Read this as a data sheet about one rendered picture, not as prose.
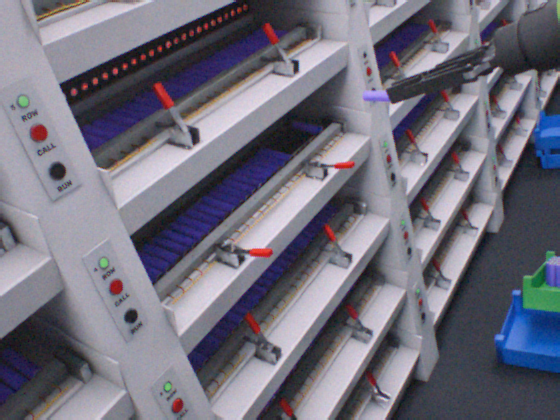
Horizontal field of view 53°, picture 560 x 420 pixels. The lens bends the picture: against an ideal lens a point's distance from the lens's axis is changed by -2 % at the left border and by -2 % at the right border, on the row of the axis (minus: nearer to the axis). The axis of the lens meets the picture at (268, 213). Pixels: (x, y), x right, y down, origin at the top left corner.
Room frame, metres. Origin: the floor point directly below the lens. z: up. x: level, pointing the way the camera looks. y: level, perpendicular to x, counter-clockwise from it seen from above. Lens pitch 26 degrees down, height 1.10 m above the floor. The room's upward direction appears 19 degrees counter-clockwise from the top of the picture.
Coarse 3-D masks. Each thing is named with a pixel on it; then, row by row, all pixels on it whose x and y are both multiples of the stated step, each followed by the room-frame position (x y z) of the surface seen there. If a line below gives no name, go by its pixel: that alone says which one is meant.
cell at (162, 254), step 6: (144, 246) 0.77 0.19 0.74; (150, 246) 0.77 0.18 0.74; (156, 246) 0.77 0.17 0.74; (150, 252) 0.76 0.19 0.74; (156, 252) 0.76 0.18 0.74; (162, 252) 0.75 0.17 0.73; (168, 252) 0.75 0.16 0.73; (162, 258) 0.75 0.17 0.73; (168, 258) 0.74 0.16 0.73; (174, 258) 0.74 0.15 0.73; (174, 264) 0.73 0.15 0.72
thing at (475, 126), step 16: (432, 0) 1.64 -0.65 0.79; (448, 0) 1.61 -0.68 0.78; (464, 0) 1.58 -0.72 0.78; (480, 96) 1.59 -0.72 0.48; (480, 112) 1.58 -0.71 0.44; (464, 128) 1.61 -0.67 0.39; (480, 128) 1.58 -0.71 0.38; (496, 160) 1.64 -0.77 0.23; (480, 176) 1.60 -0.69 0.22; (496, 192) 1.61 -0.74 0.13; (496, 208) 1.59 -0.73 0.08; (496, 224) 1.58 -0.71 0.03
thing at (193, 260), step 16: (336, 128) 1.06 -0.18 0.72; (320, 144) 1.01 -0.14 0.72; (336, 144) 1.02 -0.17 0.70; (304, 160) 0.96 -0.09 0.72; (288, 176) 0.92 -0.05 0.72; (304, 176) 0.93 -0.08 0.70; (256, 192) 0.87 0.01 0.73; (272, 192) 0.88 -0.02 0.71; (240, 208) 0.83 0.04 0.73; (256, 208) 0.84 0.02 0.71; (224, 224) 0.79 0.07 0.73; (240, 224) 0.81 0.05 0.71; (208, 240) 0.76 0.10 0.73; (224, 240) 0.78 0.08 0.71; (192, 256) 0.73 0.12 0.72; (208, 256) 0.75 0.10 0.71; (176, 272) 0.70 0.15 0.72; (192, 272) 0.72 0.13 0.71; (160, 288) 0.67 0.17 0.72
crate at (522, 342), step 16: (512, 304) 1.16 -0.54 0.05; (512, 320) 1.14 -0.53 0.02; (528, 320) 1.14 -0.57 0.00; (544, 320) 1.12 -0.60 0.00; (496, 336) 1.04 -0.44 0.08; (512, 336) 1.10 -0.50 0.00; (528, 336) 1.08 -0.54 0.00; (544, 336) 1.06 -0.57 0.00; (512, 352) 1.01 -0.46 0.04; (528, 352) 0.98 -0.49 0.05; (544, 352) 1.01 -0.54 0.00; (544, 368) 0.96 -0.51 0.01
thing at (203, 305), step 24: (312, 120) 1.14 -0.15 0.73; (336, 120) 1.08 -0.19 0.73; (360, 120) 1.06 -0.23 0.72; (360, 144) 1.03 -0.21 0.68; (288, 192) 0.90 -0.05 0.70; (312, 192) 0.89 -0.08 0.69; (264, 216) 0.84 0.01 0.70; (288, 216) 0.83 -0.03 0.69; (312, 216) 0.88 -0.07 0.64; (240, 240) 0.79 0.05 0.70; (264, 240) 0.78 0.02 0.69; (288, 240) 0.82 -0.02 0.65; (216, 264) 0.74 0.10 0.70; (264, 264) 0.77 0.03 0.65; (192, 288) 0.69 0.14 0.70; (216, 288) 0.69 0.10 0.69; (240, 288) 0.72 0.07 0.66; (168, 312) 0.60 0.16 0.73; (192, 312) 0.65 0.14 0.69; (216, 312) 0.67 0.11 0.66; (192, 336) 0.63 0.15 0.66
